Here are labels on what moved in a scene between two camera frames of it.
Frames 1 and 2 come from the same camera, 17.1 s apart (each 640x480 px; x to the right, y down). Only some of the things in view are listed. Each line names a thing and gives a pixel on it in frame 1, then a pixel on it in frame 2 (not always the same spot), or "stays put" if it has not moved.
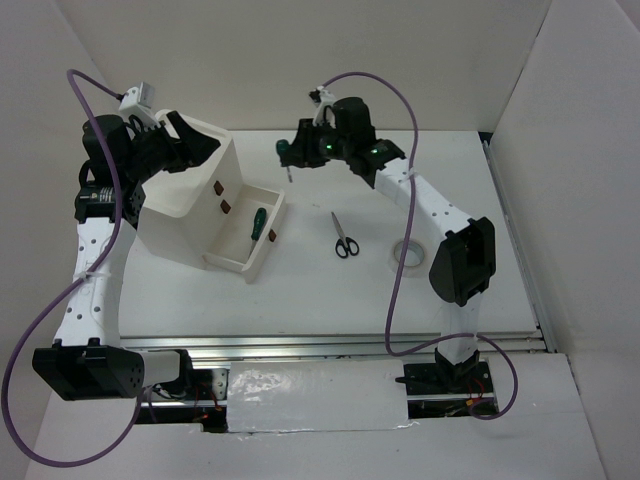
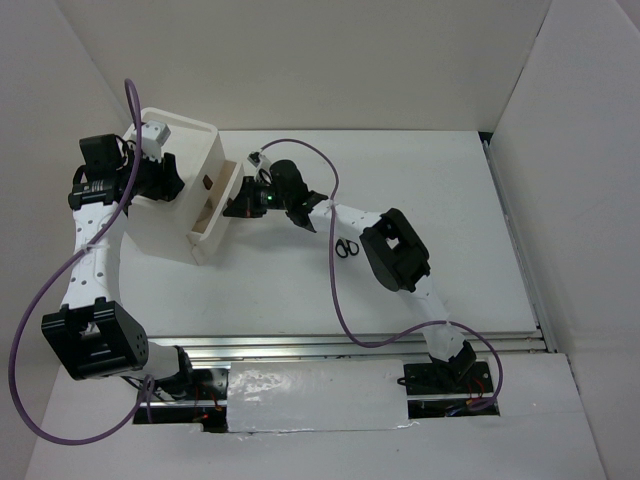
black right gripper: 302,152 to 245,205
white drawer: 249,229 to 214,212
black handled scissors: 345,245 stays put
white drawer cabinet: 174,220 stays put
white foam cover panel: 323,395 stays put
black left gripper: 192,150 to 169,186
